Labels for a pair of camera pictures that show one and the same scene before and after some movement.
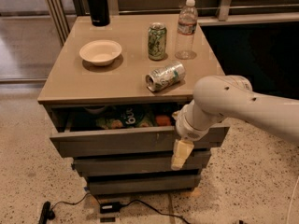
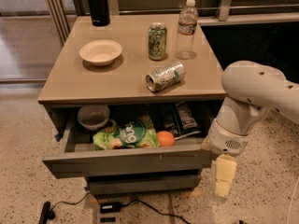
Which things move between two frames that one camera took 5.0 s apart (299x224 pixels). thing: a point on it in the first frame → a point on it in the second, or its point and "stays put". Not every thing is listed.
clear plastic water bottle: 186,31 stays put
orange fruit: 163,119 → 165,138
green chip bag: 127,116 → 128,134
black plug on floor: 47,214 stays put
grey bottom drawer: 142,184 stays put
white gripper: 188,129 → 224,141
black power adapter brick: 109,207 stays put
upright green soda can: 157,41 stays put
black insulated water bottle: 97,4 stays put
